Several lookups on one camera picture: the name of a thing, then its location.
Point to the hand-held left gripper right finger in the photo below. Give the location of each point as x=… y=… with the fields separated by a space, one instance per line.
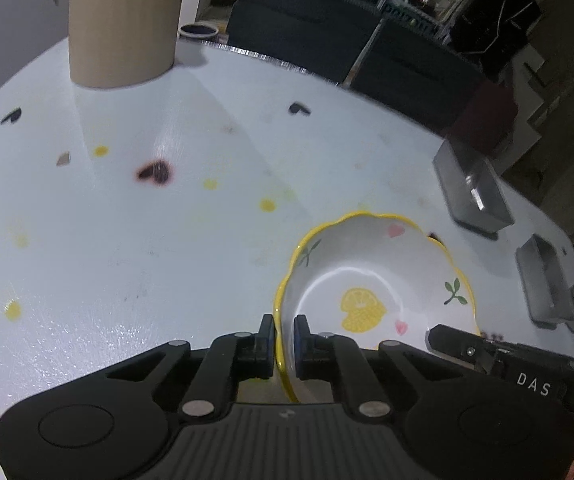
x=303 y=355

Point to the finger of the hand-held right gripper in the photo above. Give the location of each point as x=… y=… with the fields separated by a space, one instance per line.
x=457 y=340

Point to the teal sign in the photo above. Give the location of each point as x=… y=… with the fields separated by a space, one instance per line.
x=407 y=15

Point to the white bucket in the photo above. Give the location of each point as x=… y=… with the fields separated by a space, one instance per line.
x=198 y=31

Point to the square steel container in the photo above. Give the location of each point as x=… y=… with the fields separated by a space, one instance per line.
x=467 y=195

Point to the black vest with white trim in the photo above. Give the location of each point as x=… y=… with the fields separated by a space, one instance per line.
x=497 y=15

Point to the purple chair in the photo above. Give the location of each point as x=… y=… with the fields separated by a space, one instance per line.
x=487 y=115

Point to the yellow-rimmed lemon print bowl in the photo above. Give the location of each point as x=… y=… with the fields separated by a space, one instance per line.
x=367 y=270

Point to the rectangular steel container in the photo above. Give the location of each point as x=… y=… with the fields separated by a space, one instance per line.
x=542 y=280

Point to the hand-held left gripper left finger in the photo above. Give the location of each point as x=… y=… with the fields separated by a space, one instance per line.
x=266 y=350

